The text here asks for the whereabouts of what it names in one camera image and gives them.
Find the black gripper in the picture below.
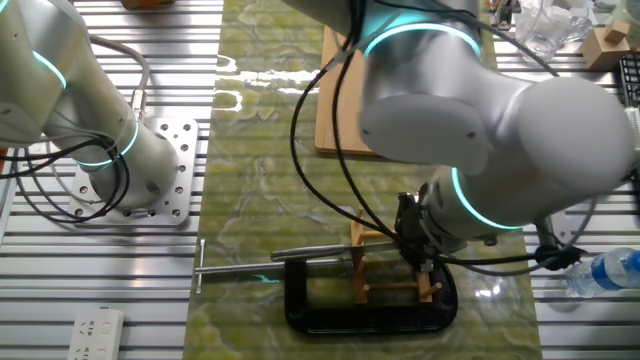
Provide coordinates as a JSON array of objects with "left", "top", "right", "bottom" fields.
[{"left": 393, "top": 182, "right": 469, "bottom": 274}]

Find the steel cleaver knife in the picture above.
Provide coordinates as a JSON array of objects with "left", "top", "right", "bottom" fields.
[{"left": 270, "top": 241, "right": 401, "bottom": 262}]

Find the wooden peg knife rack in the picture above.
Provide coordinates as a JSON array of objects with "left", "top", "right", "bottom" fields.
[{"left": 349, "top": 208, "right": 444, "bottom": 306}]

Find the black C-clamp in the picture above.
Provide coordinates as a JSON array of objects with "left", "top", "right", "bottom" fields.
[{"left": 194, "top": 239, "right": 459, "bottom": 336}]

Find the bamboo cutting board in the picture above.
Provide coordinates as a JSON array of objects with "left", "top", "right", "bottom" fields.
[{"left": 314, "top": 25, "right": 376, "bottom": 155}]

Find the green marble pattern mat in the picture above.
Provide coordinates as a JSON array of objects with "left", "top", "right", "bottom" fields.
[{"left": 182, "top": 0, "right": 544, "bottom": 360}]

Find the clear water bottle blue label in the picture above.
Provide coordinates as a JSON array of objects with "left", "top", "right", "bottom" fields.
[{"left": 564, "top": 247, "right": 640, "bottom": 299}]

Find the aluminium robot mounting plate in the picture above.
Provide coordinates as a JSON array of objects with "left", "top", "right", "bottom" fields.
[{"left": 67, "top": 117, "right": 200, "bottom": 227}]

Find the light wooden block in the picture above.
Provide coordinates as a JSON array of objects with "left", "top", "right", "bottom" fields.
[{"left": 579, "top": 27, "right": 631, "bottom": 71}]

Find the black keyboard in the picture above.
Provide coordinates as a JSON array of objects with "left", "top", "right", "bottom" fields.
[{"left": 618, "top": 53, "right": 640, "bottom": 109}]

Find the small light wooden cube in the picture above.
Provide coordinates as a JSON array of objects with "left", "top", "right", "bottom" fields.
[{"left": 603, "top": 19, "right": 630, "bottom": 45}]

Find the white power strip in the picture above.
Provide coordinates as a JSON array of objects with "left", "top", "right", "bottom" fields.
[{"left": 67, "top": 307, "right": 125, "bottom": 360}]

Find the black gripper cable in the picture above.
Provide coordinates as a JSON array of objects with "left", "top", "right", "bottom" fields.
[{"left": 289, "top": 0, "right": 601, "bottom": 277}]

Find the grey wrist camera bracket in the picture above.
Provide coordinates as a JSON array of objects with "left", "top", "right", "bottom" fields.
[{"left": 534, "top": 214, "right": 584, "bottom": 271}]

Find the silver ribbed camera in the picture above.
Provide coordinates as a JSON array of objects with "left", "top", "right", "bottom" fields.
[{"left": 624, "top": 107, "right": 640, "bottom": 141}]

